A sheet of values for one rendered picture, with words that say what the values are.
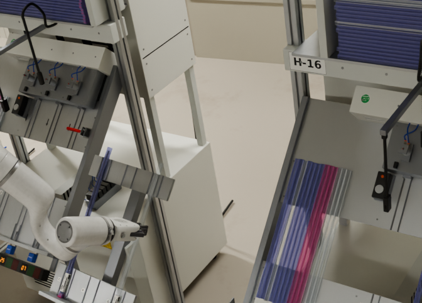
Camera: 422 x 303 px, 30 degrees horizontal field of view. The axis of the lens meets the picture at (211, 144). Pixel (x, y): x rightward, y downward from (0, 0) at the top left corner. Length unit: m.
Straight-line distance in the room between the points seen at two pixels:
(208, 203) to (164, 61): 0.76
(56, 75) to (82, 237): 0.90
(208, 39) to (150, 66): 2.60
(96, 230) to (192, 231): 1.25
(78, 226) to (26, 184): 0.18
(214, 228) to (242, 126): 1.26
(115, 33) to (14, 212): 0.76
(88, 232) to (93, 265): 1.07
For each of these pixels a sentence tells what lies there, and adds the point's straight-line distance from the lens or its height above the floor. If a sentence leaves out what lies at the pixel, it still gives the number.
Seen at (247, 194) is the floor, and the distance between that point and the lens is 4.13.
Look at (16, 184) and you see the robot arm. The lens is 2.18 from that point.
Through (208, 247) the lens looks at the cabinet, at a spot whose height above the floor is 0.14.
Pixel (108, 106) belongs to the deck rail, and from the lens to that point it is 2.84.
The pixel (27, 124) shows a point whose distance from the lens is 3.04.
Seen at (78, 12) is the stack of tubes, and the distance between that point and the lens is 2.76.
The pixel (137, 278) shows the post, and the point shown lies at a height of 0.69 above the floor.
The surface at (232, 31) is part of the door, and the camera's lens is 5.45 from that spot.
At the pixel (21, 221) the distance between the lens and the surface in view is 2.94.
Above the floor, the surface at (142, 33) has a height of 1.26.
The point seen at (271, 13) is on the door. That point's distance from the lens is 5.26.
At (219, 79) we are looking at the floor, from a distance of 5.31.
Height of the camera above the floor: 2.37
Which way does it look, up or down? 31 degrees down
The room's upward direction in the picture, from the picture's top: 10 degrees counter-clockwise
